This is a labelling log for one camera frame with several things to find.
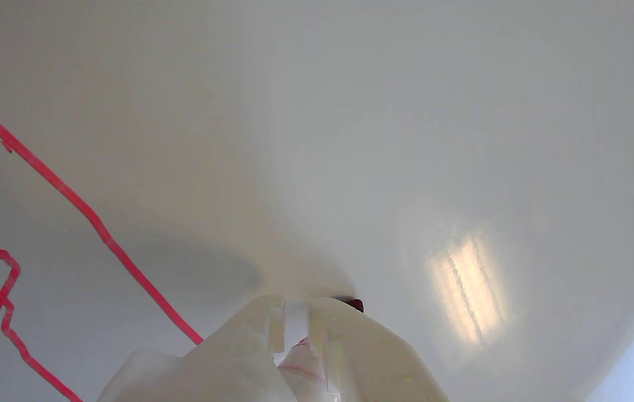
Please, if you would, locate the red whiteboard marker pen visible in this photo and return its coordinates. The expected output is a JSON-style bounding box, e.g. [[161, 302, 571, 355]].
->
[[275, 298, 365, 402]]

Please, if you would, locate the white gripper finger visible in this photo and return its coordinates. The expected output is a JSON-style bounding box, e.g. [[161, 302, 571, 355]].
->
[[96, 294, 296, 402], [304, 296, 451, 402]]

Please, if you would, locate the large white whiteboard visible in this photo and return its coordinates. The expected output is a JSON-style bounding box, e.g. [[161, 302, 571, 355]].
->
[[0, 0, 634, 402]]

